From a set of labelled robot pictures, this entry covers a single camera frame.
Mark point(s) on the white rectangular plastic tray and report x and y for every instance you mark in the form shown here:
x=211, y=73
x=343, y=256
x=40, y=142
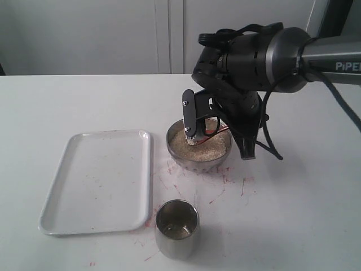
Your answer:
x=102, y=184

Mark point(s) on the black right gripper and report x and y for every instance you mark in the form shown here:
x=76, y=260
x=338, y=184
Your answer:
x=240, y=111

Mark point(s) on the stainless steel cup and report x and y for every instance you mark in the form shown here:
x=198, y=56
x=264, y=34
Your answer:
x=177, y=229

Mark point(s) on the steel bowl of rice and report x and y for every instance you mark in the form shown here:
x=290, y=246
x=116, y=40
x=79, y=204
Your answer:
x=201, y=158

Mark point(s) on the brown wooden spoon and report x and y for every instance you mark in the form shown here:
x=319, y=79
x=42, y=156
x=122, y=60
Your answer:
x=211, y=133

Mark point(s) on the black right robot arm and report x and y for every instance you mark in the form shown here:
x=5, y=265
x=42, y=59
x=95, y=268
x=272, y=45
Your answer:
x=238, y=70

